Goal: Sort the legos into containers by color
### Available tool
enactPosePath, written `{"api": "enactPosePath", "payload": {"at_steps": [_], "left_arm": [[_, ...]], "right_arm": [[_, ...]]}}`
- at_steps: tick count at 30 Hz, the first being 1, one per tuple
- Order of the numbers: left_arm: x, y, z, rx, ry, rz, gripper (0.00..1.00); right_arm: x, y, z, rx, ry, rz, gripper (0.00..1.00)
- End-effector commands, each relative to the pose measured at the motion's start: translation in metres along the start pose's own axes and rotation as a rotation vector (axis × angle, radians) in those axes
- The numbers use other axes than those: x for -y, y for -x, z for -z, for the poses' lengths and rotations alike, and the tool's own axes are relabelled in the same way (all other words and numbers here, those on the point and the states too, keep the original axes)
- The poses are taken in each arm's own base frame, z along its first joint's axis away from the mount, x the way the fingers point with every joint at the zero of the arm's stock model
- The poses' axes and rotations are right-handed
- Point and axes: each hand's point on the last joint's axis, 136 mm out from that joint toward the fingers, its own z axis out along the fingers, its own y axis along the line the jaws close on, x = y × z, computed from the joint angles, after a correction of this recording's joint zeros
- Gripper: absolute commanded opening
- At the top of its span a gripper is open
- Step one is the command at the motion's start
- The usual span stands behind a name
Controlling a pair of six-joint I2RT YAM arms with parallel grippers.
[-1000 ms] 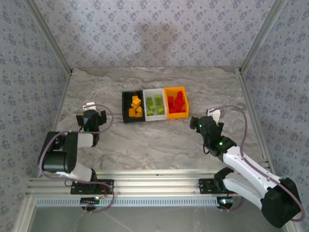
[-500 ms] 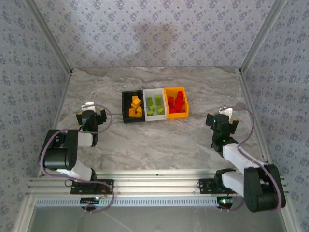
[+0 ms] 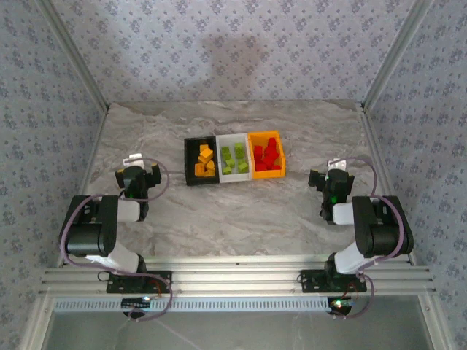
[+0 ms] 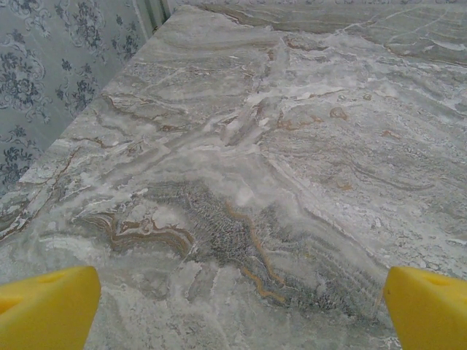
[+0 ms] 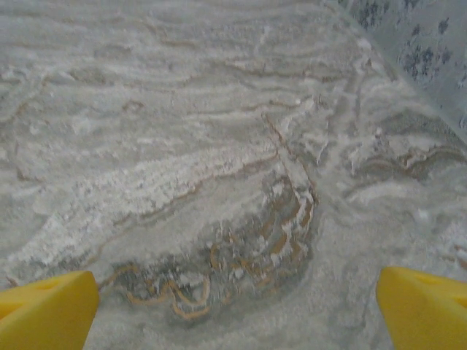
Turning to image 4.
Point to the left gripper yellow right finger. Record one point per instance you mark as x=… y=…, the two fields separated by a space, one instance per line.
x=427 y=317

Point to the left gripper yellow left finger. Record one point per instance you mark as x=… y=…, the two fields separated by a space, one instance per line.
x=47 y=313

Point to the white ribbed radiator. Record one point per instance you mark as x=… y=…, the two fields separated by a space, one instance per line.
x=153 y=14

